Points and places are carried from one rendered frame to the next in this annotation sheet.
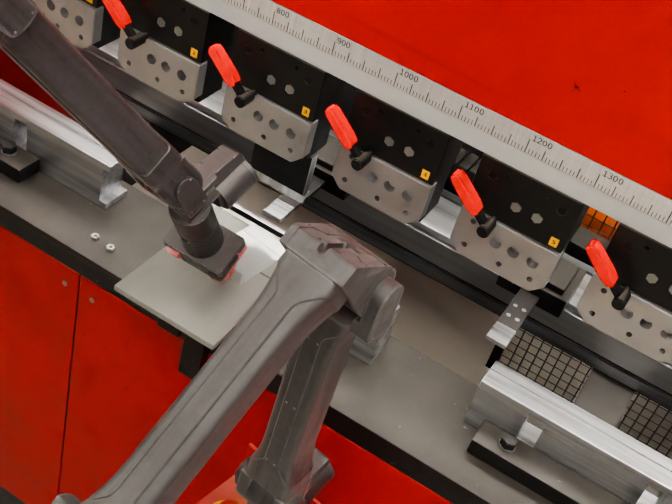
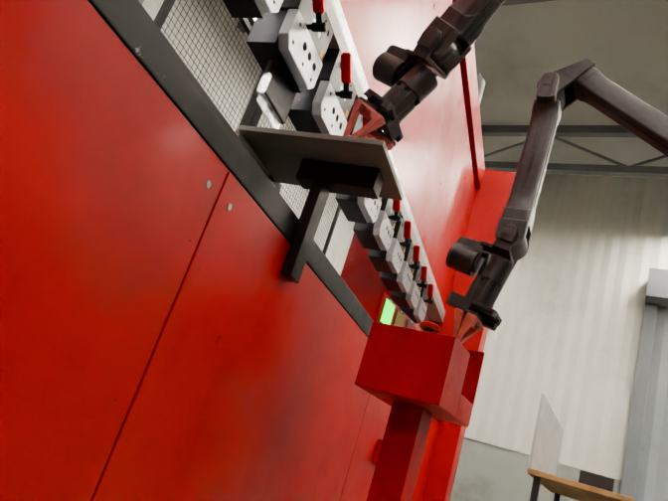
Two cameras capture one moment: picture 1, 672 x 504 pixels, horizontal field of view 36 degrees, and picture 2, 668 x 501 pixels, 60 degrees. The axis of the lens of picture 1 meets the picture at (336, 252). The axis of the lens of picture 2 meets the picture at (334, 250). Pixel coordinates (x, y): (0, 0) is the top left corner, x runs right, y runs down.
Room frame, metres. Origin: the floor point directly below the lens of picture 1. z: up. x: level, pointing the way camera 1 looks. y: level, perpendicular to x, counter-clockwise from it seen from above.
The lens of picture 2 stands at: (1.08, 1.08, 0.54)
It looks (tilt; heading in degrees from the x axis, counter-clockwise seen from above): 19 degrees up; 273
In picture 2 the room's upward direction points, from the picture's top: 18 degrees clockwise
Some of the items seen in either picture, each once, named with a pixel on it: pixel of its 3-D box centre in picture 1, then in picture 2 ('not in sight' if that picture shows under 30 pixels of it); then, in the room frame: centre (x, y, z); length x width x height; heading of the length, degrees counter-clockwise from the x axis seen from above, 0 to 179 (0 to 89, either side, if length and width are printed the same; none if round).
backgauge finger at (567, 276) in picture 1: (527, 296); not in sight; (1.35, -0.32, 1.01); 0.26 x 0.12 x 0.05; 161
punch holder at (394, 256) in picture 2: not in sight; (390, 244); (1.02, -0.80, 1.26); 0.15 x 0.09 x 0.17; 71
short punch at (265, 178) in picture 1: (282, 165); (274, 96); (1.34, 0.12, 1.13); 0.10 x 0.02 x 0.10; 71
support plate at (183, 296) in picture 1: (214, 273); (323, 163); (1.20, 0.17, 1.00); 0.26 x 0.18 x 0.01; 161
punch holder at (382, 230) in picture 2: not in sight; (378, 218); (1.08, -0.61, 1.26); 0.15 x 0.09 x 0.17; 71
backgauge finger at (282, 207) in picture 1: (312, 179); not in sight; (1.49, 0.08, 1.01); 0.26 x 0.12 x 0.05; 161
